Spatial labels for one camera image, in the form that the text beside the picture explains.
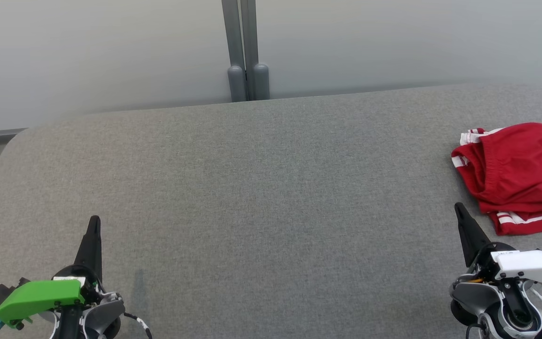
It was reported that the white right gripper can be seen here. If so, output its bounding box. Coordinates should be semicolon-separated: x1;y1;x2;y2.
454;202;542;285

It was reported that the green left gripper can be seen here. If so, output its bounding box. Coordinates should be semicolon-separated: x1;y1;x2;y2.
0;216;103;329

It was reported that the red Bulls 23 jersey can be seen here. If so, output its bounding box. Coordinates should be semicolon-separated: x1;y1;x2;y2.
451;127;542;236

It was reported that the red shorts white side stripe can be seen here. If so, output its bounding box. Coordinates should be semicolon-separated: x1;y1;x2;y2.
476;122;542;215

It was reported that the grey partition post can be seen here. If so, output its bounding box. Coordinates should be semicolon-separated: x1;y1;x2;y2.
222;0;247;103
240;0;270;101

